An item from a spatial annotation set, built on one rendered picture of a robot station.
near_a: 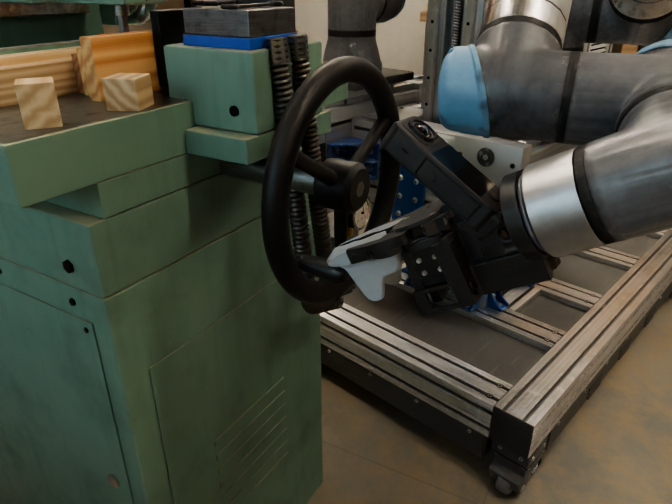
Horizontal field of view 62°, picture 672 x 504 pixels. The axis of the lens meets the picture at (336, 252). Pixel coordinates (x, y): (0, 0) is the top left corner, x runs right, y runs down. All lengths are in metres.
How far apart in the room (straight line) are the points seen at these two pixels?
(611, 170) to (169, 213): 0.49
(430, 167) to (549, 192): 0.10
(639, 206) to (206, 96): 0.47
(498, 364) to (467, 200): 0.97
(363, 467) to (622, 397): 0.76
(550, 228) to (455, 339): 1.05
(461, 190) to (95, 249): 0.39
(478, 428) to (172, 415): 0.72
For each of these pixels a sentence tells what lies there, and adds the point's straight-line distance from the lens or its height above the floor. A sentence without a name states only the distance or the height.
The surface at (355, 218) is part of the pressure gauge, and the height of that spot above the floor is 0.66.
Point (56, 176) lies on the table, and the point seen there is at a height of 0.86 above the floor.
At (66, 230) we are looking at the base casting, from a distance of 0.67.
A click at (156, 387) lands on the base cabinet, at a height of 0.56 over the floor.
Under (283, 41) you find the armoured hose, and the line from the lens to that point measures 0.66.
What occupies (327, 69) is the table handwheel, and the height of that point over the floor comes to 0.95.
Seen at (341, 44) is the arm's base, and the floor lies 0.89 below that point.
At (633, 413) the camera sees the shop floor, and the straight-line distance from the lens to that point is 1.72.
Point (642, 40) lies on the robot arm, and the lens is 1.15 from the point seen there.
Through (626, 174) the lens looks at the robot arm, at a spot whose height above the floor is 0.92.
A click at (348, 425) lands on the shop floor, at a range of 1.50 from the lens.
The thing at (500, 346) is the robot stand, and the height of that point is 0.21.
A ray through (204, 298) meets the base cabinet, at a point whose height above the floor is 0.64.
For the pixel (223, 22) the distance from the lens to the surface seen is 0.67.
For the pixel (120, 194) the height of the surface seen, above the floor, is 0.82.
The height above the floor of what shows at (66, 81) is 0.92.
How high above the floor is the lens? 1.03
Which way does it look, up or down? 26 degrees down
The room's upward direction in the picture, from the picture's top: straight up
